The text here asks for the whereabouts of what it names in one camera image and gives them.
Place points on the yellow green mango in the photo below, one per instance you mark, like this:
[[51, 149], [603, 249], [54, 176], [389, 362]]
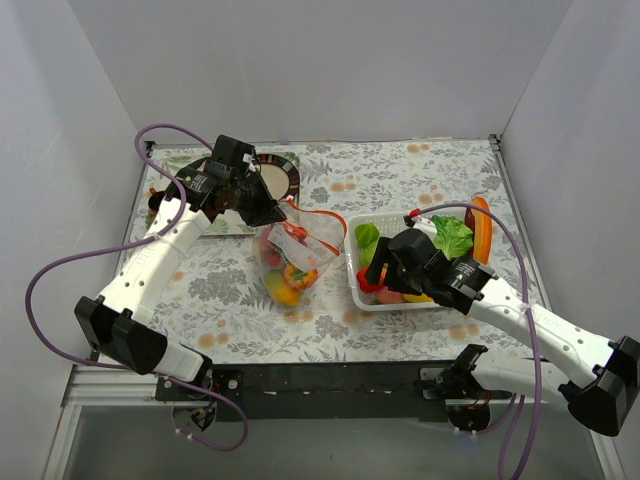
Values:
[[280, 291]]

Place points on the floral tablecloth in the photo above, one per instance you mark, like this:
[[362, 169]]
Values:
[[216, 303]]

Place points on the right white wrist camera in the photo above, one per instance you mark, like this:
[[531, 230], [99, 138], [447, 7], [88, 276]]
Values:
[[415, 220]]

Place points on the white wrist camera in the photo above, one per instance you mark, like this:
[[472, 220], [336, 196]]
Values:
[[252, 162], [415, 220]]

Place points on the green lettuce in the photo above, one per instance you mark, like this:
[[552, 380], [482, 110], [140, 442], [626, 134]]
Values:
[[453, 237]]

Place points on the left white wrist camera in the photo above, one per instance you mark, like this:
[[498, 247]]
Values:
[[252, 162]]

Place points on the orange papaya slice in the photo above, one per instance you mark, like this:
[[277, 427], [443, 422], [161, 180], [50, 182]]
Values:
[[482, 227]]

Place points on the red lychee bunch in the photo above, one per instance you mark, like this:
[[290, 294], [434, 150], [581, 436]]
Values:
[[293, 250]]

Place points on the yellow mango in basket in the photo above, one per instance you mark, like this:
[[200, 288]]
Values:
[[422, 298]]

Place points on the clear zip bag orange zipper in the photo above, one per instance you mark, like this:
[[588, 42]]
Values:
[[322, 231]]

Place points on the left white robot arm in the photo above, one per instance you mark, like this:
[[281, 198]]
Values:
[[116, 322]]

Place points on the green cabbage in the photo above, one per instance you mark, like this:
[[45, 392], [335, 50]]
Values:
[[367, 254]]

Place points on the orange red pepper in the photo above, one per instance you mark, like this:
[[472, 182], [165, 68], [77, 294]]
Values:
[[299, 279]]

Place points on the striped rim ceramic plate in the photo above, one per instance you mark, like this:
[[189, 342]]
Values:
[[280, 174]]

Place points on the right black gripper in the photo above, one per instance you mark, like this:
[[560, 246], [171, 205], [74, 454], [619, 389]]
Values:
[[395, 273]]

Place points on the green starfruit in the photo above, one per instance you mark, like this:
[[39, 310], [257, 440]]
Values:
[[366, 234]]

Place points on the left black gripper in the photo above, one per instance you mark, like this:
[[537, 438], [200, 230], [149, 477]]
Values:
[[248, 195]]

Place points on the small brown clay cup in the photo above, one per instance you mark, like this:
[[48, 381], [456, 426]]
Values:
[[154, 201]]

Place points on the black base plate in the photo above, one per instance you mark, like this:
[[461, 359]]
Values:
[[393, 389]]

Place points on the white plastic basket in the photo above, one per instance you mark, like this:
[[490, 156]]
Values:
[[388, 224]]

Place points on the floral serving tray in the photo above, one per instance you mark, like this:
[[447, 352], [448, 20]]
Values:
[[172, 160]]

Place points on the pink peach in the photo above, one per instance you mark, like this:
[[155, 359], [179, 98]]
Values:
[[387, 297]]

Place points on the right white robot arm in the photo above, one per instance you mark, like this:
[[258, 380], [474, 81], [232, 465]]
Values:
[[597, 378]]

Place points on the aluminium frame rail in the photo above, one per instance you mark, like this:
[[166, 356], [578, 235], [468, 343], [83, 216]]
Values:
[[93, 386]]

